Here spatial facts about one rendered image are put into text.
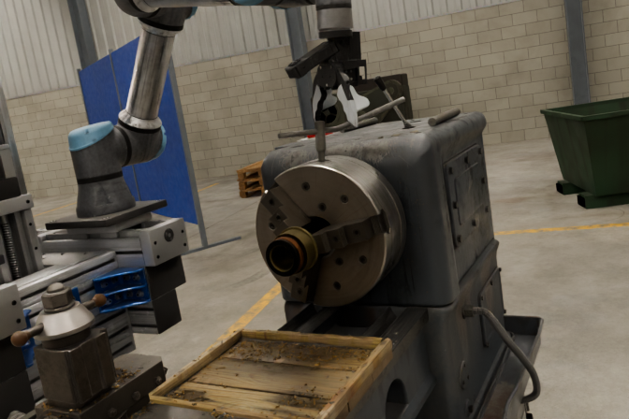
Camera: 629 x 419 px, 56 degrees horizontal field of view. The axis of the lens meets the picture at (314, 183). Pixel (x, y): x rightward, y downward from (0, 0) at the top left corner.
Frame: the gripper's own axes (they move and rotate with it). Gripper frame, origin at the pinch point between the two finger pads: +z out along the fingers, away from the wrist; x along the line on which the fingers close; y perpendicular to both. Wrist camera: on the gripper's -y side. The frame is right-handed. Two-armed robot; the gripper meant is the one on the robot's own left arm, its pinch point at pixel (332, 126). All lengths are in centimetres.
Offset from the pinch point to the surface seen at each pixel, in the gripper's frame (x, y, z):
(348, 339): -17.2, -10.8, 39.4
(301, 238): -10.1, -15.5, 19.5
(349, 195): -9.4, -3.3, 13.2
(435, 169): -10.7, 19.2, 11.0
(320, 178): -3.9, -6.4, 9.7
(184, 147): 466, 129, 58
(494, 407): -13, 35, 74
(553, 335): 71, 172, 129
